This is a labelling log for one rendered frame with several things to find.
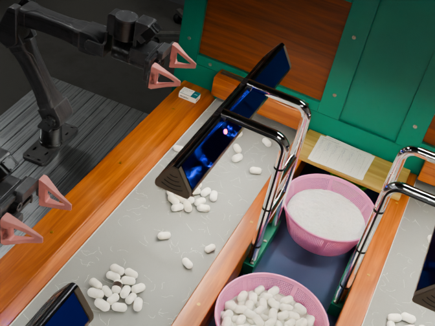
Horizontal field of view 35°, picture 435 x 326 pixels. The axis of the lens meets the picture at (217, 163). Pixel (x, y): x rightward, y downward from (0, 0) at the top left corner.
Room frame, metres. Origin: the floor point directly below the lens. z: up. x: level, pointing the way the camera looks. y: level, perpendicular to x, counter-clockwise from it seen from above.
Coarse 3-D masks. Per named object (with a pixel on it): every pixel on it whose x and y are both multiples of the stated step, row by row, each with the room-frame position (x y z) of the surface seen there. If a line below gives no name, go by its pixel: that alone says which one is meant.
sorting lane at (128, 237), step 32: (192, 128) 1.66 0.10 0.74; (160, 160) 1.48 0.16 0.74; (224, 160) 1.54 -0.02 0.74; (256, 160) 1.57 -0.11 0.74; (160, 192) 1.35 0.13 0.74; (224, 192) 1.40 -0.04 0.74; (256, 192) 1.43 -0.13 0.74; (128, 224) 1.21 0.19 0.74; (160, 224) 1.23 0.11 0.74; (192, 224) 1.26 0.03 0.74; (224, 224) 1.28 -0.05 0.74; (96, 256) 1.08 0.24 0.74; (128, 256) 1.10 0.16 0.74; (160, 256) 1.12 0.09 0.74; (192, 256) 1.15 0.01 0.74; (160, 288) 1.03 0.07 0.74; (192, 288) 1.05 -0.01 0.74; (96, 320) 0.90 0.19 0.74; (128, 320) 0.92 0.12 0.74; (160, 320) 0.94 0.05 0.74
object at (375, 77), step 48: (192, 0) 1.88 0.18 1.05; (240, 0) 1.85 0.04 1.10; (288, 0) 1.81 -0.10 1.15; (336, 0) 1.77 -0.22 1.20; (384, 0) 1.73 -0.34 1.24; (432, 0) 1.70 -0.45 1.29; (192, 48) 1.87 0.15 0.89; (240, 48) 1.84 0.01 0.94; (288, 48) 1.80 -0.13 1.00; (336, 48) 1.76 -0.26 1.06; (384, 48) 1.72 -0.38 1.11; (432, 48) 1.68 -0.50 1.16; (336, 96) 1.73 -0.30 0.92; (384, 96) 1.70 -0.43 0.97; (432, 96) 1.66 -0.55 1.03; (432, 144) 1.65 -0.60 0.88
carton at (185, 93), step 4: (184, 88) 1.80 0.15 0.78; (180, 92) 1.77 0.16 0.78; (184, 92) 1.77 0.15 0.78; (188, 92) 1.78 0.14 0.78; (192, 92) 1.78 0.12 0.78; (196, 92) 1.79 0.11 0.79; (180, 96) 1.77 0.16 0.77; (184, 96) 1.77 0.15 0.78; (188, 96) 1.76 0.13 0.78; (192, 96) 1.76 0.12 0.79; (196, 96) 1.77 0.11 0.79; (188, 100) 1.76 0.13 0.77; (192, 100) 1.76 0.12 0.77; (196, 100) 1.76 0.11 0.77
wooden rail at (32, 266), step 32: (160, 128) 1.59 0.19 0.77; (128, 160) 1.42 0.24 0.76; (96, 192) 1.27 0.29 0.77; (128, 192) 1.32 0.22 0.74; (64, 224) 1.14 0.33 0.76; (96, 224) 1.18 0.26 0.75; (32, 256) 1.02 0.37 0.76; (64, 256) 1.05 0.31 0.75; (0, 288) 0.91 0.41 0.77; (32, 288) 0.94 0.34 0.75; (0, 320) 0.84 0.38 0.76
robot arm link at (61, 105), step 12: (24, 36) 1.54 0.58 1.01; (12, 48) 1.52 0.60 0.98; (24, 48) 1.52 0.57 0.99; (36, 48) 1.56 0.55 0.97; (24, 60) 1.52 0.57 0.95; (36, 60) 1.53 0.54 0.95; (24, 72) 1.52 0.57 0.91; (36, 72) 1.52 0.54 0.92; (48, 72) 1.55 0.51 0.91; (36, 84) 1.51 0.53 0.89; (48, 84) 1.52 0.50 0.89; (36, 96) 1.51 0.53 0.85; (48, 96) 1.50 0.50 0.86; (60, 96) 1.54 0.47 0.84; (48, 108) 1.50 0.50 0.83; (60, 108) 1.51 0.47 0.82; (60, 120) 1.49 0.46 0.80
